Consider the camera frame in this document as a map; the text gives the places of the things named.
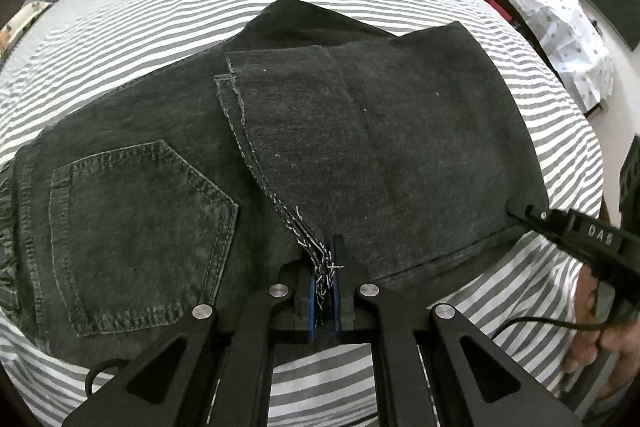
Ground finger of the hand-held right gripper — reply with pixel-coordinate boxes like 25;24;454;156
505;201;573;250

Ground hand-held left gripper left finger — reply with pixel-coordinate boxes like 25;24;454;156
62;252;326;427

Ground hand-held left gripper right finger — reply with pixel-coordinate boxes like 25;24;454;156
326;234;583;427

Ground dark grey denim pants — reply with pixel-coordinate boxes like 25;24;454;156
0;0;551;370

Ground person's right hand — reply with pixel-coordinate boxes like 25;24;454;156
562;264;640;400

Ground white dotted cloth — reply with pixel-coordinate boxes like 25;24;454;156
502;0;616;115

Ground grey white striped bed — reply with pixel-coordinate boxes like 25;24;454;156
0;0;606;427

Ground floral pillow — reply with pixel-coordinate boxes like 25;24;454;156
0;1;51;60

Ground black cable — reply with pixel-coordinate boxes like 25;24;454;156
492;316;603;339

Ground black cord loop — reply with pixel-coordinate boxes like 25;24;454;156
85;358;130;402

